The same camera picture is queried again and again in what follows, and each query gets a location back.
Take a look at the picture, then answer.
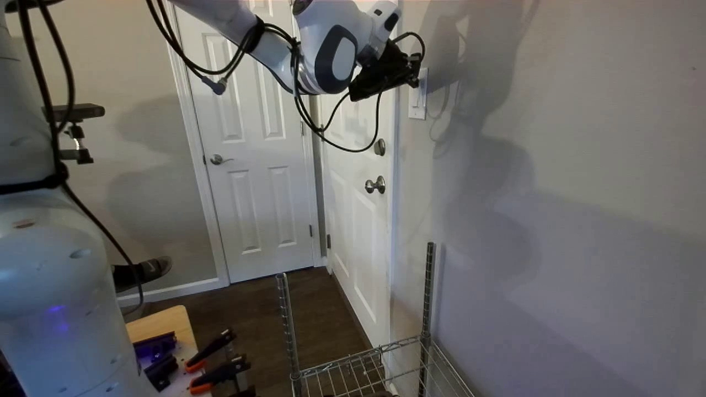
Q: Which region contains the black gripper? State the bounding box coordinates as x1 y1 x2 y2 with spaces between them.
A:
347 40 429 104

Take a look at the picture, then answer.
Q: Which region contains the white wall light switch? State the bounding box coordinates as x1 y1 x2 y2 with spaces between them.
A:
406 82 431 121

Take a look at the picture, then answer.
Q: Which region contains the silver entry door knob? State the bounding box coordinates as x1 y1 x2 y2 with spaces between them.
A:
362 174 389 198

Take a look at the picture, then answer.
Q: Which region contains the white panelled entry door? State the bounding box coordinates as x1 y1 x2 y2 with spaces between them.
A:
317 69 402 348

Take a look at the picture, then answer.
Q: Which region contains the white panelled interior door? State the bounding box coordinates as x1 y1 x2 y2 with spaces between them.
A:
165 3 326 287

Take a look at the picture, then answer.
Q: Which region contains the dark shoe by baseboard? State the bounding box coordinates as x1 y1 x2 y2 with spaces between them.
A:
110 256 172 292

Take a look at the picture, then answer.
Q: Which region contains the orange black clamp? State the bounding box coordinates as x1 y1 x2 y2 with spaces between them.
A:
183 325 238 371
185 352 251 397

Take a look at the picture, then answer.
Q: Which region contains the light wooden board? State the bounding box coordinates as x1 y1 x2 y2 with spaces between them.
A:
124 302 203 397

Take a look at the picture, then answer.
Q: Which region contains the purple black tool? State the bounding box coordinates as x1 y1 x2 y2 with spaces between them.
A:
132 329 182 365
144 355 183 393

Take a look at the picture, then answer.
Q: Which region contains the black cable grey connector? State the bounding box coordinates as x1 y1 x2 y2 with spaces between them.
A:
144 0 297 96

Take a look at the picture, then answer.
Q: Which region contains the metal wire shelving rack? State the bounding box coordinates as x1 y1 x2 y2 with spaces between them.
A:
275 239 481 397

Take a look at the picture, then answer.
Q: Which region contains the black bar stereo camera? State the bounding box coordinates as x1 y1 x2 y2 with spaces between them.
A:
49 102 109 123

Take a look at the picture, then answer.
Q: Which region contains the grey camera mounting arm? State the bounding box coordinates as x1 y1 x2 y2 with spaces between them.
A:
57 118 97 166

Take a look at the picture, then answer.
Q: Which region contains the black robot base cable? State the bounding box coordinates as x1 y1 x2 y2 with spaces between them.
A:
3 0 149 313

